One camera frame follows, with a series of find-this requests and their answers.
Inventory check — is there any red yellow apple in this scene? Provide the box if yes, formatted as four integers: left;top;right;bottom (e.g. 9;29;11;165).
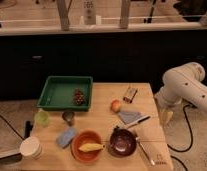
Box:
110;100;121;113

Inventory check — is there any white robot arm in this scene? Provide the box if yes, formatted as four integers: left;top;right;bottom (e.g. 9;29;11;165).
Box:
154;62;207;125

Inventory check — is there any small metal cup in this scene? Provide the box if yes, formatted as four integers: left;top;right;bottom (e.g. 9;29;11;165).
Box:
62;111;75;126

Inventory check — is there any light green plastic cup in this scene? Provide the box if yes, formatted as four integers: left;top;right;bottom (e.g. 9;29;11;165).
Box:
34;109;50;127

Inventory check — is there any metal spoon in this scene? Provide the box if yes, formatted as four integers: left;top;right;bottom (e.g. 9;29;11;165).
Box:
135;137;156;166

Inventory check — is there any grey blue cloth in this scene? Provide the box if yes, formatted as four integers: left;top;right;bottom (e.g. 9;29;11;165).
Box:
118;111;142;125

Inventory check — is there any small brown box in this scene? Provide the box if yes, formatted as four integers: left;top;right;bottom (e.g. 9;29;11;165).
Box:
123;87;138;103

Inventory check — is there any dark purple bowl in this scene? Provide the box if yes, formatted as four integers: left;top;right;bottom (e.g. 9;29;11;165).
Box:
108;129;137;158

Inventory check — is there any yellow corn cob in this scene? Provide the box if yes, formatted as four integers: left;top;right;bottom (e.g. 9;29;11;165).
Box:
79;143;104;152

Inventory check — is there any orange bowl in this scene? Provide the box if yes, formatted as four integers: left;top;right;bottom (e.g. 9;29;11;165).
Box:
71;130;104;163

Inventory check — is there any dark red grape bunch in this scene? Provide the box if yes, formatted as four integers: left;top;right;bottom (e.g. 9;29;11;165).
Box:
74;89;85;105

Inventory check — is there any green plastic tray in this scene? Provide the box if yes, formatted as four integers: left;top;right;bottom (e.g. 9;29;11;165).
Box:
37;76;93;112

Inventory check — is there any blue sponge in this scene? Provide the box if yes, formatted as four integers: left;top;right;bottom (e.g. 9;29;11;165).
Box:
56;127;77;148

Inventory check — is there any black clamp on table edge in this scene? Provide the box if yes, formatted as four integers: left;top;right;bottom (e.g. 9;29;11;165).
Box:
25;121;33;138

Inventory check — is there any black cable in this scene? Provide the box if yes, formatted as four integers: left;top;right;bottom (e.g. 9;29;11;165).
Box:
167;104;195;154

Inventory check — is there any black handled knife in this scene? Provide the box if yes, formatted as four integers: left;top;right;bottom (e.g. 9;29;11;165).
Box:
125;115;150;129

